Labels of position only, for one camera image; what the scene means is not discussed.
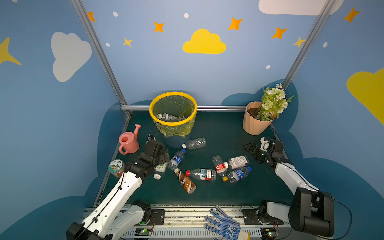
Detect green white label bottle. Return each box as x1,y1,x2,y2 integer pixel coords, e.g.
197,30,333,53
154,163,168,180

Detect white label square bottle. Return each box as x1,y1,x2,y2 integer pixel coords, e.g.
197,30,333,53
226,155,250,171

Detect black white label bottle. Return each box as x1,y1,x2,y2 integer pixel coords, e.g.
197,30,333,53
157,113,181,123

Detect brown coffee drink bottle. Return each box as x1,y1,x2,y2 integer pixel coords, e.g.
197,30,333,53
174,168,197,194

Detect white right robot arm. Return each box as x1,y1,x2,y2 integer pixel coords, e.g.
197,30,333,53
244,138,335,238

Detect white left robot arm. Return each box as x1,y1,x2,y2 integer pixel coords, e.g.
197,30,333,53
66,140,170,240

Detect yellow rim waste bin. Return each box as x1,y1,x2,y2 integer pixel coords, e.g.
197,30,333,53
149,92,198,148

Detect blue label pepsi bottle left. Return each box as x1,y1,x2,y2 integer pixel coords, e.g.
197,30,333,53
168,149,187,171

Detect pink watering can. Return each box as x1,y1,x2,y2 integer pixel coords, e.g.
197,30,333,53
119,124,141,155

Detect pink ribbed flower pot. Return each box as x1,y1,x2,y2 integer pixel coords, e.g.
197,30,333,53
243,102,276,136

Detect round green lid jar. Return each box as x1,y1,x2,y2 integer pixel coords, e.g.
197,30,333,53
108,159,126,179

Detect blue cap pepsi bottle right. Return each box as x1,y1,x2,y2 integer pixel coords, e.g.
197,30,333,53
227,166,253,184

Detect clear crushed white cap bottle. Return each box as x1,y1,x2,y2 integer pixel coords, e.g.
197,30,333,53
182,138,207,150

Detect white green artificial flowers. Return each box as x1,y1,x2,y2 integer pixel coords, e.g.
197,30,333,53
256,84,295,122

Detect red cap water bottle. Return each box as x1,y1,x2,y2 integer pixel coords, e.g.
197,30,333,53
186,169,216,181

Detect yellow cap red label bottle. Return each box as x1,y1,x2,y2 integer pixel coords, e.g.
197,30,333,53
212,155,229,182

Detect blue dotted work glove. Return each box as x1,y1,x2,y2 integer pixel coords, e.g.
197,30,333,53
204,207,251,240

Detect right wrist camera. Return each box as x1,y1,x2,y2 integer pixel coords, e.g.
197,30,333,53
260,137,270,152

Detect aluminium back frame rail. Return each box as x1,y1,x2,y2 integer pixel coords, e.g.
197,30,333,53
121,105,246,112

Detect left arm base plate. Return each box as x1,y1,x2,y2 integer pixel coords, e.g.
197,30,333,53
139,209,166,226

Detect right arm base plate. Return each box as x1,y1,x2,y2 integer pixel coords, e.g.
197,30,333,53
240,204,285,225

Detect right aluminium frame post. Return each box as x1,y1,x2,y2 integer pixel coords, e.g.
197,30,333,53
282,0,336,90

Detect aluminium frame post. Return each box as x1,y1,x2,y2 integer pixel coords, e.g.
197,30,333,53
282,0,336,90
71,0,127,107

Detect left aluminium frame post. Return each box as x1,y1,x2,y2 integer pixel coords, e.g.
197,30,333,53
71,0,127,107

